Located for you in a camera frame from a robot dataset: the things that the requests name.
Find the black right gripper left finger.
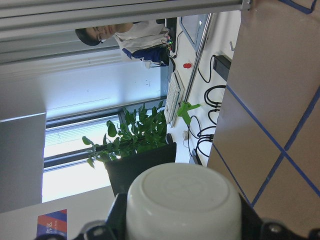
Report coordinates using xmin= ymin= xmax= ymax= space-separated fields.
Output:
xmin=105 ymin=193 xmax=128 ymax=240

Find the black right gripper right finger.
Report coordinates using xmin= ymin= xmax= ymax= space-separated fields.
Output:
xmin=239 ymin=195 xmax=263 ymax=240

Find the pale green white cup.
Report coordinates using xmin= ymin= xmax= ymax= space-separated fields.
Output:
xmin=125 ymin=163 xmax=242 ymax=240

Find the green potted plant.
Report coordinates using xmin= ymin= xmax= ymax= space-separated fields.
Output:
xmin=82 ymin=102 xmax=177 ymax=195

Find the white keyboard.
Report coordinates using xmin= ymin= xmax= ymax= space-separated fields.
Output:
xmin=164 ymin=70 xmax=185 ymax=128

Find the black power adapter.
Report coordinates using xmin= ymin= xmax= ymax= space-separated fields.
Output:
xmin=213 ymin=55 xmax=231 ymax=81

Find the seated person white shirt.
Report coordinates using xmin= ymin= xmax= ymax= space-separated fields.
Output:
xmin=75 ymin=20 xmax=173 ymax=67

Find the green handled reach grabber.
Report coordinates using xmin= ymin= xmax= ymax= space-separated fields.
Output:
xmin=177 ymin=13 xmax=215 ymax=125

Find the aluminium frame post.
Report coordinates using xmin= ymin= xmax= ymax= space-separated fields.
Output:
xmin=0 ymin=0 xmax=251 ymax=39

